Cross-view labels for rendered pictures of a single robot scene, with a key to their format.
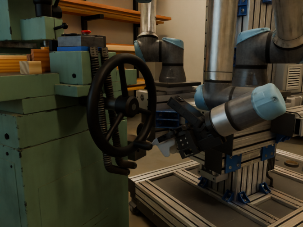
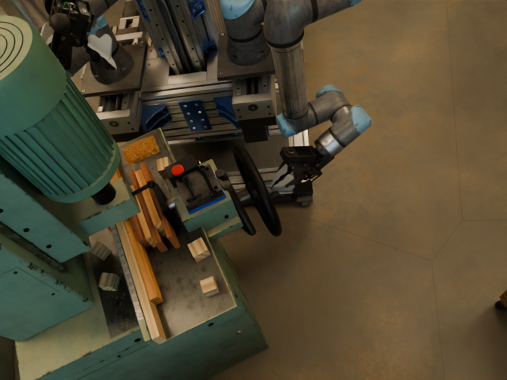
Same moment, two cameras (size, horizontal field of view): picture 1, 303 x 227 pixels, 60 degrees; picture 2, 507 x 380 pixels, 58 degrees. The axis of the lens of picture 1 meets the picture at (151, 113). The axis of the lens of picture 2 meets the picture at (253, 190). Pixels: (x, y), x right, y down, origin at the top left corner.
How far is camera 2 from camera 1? 1.13 m
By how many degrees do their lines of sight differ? 57
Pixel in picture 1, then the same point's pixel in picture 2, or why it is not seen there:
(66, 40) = (202, 201)
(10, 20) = (79, 237)
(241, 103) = (349, 133)
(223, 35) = (302, 84)
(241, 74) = (248, 47)
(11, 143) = not seen: hidden behind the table
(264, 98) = (364, 125)
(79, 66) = (231, 208)
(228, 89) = (311, 114)
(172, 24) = not seen: outside the picture
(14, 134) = not seen: hidden behind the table
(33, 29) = (111, 218)
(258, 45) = (257, 14)
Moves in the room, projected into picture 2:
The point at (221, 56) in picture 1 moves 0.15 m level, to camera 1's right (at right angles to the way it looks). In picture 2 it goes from (303, 98) to (329, 62)
